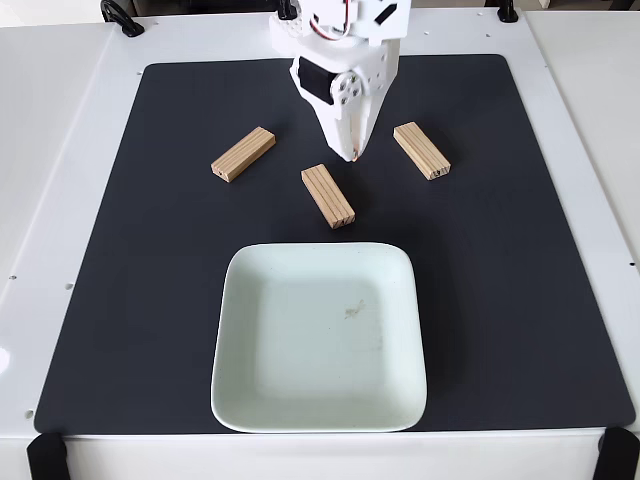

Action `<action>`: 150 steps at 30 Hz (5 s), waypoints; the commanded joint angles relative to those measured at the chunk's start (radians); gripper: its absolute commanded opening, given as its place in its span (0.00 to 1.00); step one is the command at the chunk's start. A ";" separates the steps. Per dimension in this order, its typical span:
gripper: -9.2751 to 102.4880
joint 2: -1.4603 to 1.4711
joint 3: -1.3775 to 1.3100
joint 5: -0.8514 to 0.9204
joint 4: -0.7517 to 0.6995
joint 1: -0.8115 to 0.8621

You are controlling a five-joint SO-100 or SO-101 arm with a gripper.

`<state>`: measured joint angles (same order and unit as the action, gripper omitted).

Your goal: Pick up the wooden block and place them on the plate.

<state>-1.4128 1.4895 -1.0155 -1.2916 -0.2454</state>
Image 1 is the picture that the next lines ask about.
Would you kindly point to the grooved wooden block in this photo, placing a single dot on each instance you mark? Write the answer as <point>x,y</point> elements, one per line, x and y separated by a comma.
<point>421,150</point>
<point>243,155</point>
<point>327,196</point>

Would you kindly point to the pale green square plate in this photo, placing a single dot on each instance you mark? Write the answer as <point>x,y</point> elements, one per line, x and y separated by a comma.
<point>320,350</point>

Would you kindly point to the black table clamp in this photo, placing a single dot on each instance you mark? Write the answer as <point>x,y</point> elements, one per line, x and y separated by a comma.
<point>507,14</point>
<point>134,30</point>

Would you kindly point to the black table mat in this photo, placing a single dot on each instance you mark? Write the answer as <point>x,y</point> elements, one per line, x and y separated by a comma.
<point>150,250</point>

